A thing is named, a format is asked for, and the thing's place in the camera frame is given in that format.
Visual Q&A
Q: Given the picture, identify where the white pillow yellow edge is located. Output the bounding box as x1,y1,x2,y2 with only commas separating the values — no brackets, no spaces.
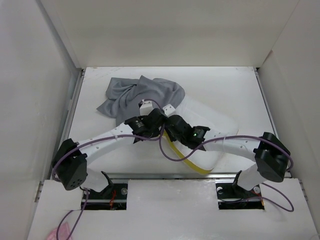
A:
171,96,239,175

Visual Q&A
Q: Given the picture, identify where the grey pillowcase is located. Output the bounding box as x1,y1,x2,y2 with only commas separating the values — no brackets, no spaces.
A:
96,75,186,126

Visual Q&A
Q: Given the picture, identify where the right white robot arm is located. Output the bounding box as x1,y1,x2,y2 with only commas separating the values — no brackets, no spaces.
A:
164,115,292,197

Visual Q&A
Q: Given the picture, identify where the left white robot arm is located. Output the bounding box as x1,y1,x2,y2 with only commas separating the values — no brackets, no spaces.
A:
52,108,167,199

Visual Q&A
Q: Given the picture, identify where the white foam front board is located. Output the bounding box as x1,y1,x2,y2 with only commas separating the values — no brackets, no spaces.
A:
28,178,317,240

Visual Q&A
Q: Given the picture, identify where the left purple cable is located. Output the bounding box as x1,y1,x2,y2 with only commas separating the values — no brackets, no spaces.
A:
51,99,166,237

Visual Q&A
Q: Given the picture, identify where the purple cable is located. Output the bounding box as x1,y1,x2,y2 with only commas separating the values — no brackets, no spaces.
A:
51,99,166,237
158,124,295,213

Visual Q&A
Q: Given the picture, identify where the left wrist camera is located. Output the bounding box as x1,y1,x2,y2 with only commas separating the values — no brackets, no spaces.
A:
138,99,154,116

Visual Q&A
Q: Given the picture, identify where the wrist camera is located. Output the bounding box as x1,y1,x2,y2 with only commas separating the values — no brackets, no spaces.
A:
138,99,154,116
162,104,176,117

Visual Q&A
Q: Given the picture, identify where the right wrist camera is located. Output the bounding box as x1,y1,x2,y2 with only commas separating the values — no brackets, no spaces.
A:
162,104,176,117

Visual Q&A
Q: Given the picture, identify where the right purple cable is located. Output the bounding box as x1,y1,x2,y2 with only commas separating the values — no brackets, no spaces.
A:
158,124,295,213

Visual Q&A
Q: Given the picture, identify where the aluminium front rail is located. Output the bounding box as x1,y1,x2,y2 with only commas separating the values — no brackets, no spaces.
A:
51,172,292,180

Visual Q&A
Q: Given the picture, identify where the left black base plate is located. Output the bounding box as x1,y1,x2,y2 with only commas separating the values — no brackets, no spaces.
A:
84,171,128,211

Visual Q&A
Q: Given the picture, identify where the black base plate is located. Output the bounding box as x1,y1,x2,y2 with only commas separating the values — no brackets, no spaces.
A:
84,171,128,211
216,182,265,210

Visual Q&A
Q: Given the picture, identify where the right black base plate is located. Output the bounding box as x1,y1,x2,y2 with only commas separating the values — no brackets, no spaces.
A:
216,182,265,210

